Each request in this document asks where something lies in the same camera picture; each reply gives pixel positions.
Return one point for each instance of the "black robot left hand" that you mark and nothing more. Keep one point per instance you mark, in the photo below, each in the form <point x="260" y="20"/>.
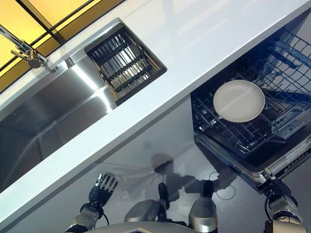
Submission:
<point x="102" y="191"/>

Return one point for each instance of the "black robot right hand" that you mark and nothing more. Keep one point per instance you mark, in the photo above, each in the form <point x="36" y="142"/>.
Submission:
<point x="279" y="189"/>

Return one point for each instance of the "beige ceramic bowl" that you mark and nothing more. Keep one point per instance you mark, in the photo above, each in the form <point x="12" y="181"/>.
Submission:
<point x="239" y="102"/>

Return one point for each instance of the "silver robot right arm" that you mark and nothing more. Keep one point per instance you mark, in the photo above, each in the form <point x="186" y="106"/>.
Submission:
<point x="284" y="206"/>

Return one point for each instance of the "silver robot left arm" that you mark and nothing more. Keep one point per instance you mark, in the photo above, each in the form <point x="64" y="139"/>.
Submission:
<point x="87" y="213"/>

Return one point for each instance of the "open dishwasher door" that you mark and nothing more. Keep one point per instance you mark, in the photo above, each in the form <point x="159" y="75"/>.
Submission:
<point x="286" y="167"/>

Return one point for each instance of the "white glossy cabinet door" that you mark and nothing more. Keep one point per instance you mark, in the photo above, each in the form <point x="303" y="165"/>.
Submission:
<point x="170" y="136"/>
<point x="60" y="199"/>

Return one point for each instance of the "silver robot left leg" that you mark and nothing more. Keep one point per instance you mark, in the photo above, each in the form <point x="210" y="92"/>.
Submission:
<point x="143" y="211"/>

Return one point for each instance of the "silver robot leg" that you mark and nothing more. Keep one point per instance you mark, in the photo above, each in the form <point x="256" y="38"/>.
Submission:
<point x="202" y="211"/>
<point x="143" y="211"/>

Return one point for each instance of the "grey robot torso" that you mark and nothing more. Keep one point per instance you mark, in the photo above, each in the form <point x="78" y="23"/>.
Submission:
<point x="141" y="228"/>

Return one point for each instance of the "silver robot right leg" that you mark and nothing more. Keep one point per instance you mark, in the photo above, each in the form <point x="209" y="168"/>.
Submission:
<point x="202" y="211"/>

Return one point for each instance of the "stainless steel sink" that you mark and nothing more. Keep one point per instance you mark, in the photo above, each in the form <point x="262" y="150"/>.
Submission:
<point x="48" y="102"/>

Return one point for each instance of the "black sink drying rack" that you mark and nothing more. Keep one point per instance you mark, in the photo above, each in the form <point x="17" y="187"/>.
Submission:
<point x="141" y="85"/>

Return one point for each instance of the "chrome kitchen faucet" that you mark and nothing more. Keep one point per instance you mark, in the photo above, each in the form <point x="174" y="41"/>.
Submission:
<point x="24" y="47"/>

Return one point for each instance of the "black window frame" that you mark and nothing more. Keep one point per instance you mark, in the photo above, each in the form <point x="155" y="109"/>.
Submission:
<point x="51" y="29"/>

